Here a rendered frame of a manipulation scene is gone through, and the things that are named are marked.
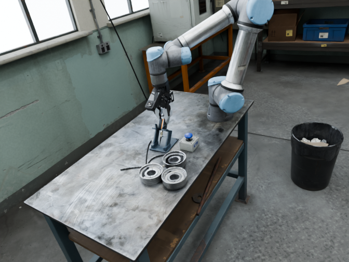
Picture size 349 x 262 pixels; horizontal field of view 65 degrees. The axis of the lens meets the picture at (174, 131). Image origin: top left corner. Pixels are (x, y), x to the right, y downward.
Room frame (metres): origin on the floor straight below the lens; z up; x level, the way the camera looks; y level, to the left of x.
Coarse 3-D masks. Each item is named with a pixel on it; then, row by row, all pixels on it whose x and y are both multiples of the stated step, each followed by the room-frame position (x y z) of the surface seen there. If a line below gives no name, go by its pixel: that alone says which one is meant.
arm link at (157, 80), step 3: (150, 75) 1.20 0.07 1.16; (159, 75) 1.17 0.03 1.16; (162, 75) 1.18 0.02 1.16; (165, 75) 1.19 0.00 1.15; (153, 78) 1.18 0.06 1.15; (156, 78) 1.17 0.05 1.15; (159, 78) 1.17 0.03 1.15; (162, 78) 1.18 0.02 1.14; (165, 78) 1.19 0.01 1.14; (153, 81) 1.18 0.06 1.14; (156, 81) 1.17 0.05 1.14; (159, 81) 1.17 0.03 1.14; (162, 81) 1.17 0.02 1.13; (165, 81) 1.18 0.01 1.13; (156, 84) 1.18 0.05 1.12; (159, 84) 1.18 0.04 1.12
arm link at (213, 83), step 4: (220, 76) 1.42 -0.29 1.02; (224, 76) 1.40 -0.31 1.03; (212, 80) 1.36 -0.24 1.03; (216, 80) 1.35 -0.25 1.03; (220, 80) 1.34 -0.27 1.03; (208, 84) 1.38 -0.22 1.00; (212, 84) 1.34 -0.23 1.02; (216, 84) 1.33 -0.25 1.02; (220, 84) 1.32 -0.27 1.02; (208, 88) 1.39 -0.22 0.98; (212, 88) 1.34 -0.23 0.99; (216, 88) 1.31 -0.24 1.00; (212, 92) 1.32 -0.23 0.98; (212, 96) 1.32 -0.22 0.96; (212, 100) 1.35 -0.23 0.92; (216, 104) 1.34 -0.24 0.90
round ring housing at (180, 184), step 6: (168, 168) 0.92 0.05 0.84; (174, 168) 0.92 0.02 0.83; (180, 168) 0.92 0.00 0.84; (162, 174) 0.89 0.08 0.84; (174, 174) 0.90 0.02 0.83; (180, 174) 0.89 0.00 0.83; (186, 174) 0.87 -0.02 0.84; (162, 180) 0.86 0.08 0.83; (168, 180) 0.86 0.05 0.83; (174, 180) 0.85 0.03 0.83; (186, 180) 0.85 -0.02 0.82; (168, 186) 0.83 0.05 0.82; (174, 186) 0.82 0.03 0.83; (180, 186) 0.83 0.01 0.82
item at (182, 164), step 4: (168, 152) 1.04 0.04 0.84; (172, 152) 1.04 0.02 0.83; (176, 152) 1.04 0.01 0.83; (180, 152) 1.03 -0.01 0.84; (164, 156) 1.02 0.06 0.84; (172, 156) 1.02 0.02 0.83; (176, 156) 1.01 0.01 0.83; (184, 156) 1.00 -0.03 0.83; (164, 160) 1.00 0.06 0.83; (168, 160) 0.99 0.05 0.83; (172, 160) 1.01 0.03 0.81; (176, 160) 1.01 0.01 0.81; (180, 160) 0.98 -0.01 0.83; (184, 160) 0.96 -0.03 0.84; (164, 164) 0.97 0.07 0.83; (168, 164) 0.95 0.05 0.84; (172, 164) 0.94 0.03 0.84; (176, 164) 0.94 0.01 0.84; (180, 164) 0.95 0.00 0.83; (184, 164) 0.96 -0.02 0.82
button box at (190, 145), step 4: (180, 140) 1.12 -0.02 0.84; (184, 140) 1.11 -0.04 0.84; (188, 140) 1.10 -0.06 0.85; (192, 140) 1.10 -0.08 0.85; (196, 140) 1.11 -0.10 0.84; (180, 144) 1.10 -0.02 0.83; (184, 144) 1.09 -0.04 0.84; (188, 144) 1.08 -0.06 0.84; (192, 144) 1.07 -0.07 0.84; (196, 144) 1.10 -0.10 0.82; (180, 148) 1.11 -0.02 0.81; (184, 148) 1.09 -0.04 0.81; (188, 148) 1.08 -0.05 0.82; (192, 148) 1.07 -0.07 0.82
